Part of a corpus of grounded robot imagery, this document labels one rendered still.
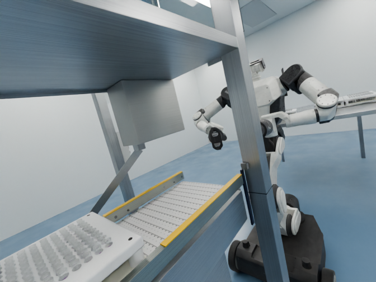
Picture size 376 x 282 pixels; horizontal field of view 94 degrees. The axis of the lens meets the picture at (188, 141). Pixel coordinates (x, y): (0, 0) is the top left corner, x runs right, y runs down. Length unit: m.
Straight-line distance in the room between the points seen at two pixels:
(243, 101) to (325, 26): 4.87
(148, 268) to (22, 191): 3.79
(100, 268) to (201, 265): 0.22
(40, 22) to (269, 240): 0.76
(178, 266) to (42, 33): 0.44
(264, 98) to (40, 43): 1.06
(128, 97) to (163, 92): 0.15
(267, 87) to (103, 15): 1.00
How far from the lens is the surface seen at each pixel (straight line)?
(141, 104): 0.60
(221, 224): 0.52
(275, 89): 1.19
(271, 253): 0.77
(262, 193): 0.63
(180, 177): 0.76
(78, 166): 4.17
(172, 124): 0.66
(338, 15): 5.39
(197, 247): 0.46
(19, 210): 4.14
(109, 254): 0.37
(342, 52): 5.27
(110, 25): 0.32
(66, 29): 0.32
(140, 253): 0.38
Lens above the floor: 1.17
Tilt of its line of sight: 8 degrees down
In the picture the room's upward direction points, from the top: 14 degrees counter-clockwise
